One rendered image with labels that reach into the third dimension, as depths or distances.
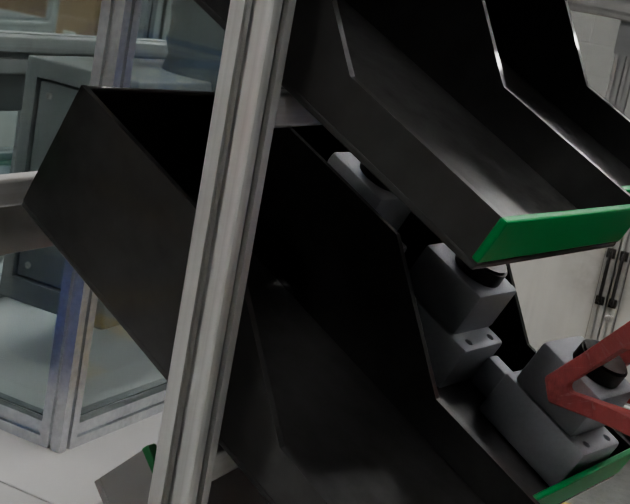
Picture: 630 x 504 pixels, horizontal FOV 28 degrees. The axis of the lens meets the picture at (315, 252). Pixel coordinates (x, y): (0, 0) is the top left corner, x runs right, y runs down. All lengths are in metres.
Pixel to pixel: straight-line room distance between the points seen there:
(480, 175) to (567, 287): 3.92
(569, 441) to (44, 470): 0.83
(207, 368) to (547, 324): 4.01
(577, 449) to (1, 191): 0.33
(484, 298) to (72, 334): 0.79
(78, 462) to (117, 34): 0.48
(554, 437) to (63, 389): 0.84
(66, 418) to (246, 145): 0.98
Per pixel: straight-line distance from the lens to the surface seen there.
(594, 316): 4.46
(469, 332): 0.72
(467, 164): 0.56
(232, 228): 0.51
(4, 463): 1.43
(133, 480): 0.61
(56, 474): 1.42
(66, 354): 1.43
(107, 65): 1.36
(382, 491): 0.60
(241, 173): 0.50
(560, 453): 0.70
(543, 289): 4.49
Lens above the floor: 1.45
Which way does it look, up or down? 13 degrees down
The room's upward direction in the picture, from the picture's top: 11 degrees clockwise
